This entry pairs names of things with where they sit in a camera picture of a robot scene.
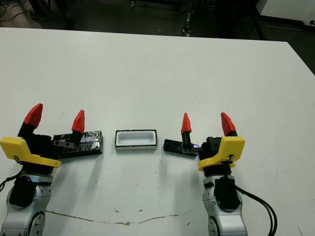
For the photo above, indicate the black box lid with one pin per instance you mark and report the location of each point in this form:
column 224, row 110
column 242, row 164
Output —
column 91, row 145

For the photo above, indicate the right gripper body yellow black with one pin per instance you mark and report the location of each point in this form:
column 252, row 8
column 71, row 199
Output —
column 221, row 155

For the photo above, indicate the white cabinet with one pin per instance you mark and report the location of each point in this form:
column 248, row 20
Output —
column 288, row 12

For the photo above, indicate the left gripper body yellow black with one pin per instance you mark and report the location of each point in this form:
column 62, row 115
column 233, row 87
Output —
column 37, row 152

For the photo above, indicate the white-lined box base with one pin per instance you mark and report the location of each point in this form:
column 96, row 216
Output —
column 135, row 140

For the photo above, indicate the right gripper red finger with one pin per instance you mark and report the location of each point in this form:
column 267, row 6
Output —
column 228, row 126
column 186, row 125

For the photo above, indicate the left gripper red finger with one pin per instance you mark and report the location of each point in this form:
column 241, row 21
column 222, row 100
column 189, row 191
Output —
column 78, row 123
column 33, row 116

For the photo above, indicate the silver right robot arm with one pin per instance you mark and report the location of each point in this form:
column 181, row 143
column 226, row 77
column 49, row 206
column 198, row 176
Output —
column 226, row 216

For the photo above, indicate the black camera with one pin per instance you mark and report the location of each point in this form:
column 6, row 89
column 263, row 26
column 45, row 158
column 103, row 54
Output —
column 173, row 146

